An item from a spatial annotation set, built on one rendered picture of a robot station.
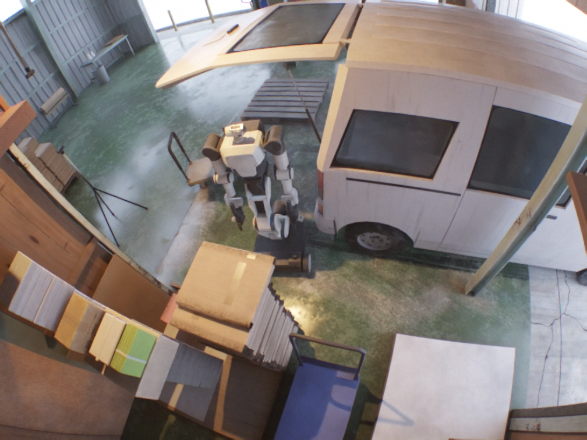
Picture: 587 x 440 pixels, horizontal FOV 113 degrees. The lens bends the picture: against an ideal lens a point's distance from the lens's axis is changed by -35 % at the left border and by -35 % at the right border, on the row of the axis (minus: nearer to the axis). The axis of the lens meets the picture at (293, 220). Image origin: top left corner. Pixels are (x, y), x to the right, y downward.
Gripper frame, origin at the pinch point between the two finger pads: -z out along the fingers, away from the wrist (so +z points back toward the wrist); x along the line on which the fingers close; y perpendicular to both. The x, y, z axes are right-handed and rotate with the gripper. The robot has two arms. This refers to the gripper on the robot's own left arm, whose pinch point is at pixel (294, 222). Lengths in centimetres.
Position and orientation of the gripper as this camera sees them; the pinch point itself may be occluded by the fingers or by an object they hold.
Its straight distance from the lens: 233.3
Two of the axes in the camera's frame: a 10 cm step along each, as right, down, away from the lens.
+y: 9.8, -0.3, -1.8
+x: -1.1, 7.0, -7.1
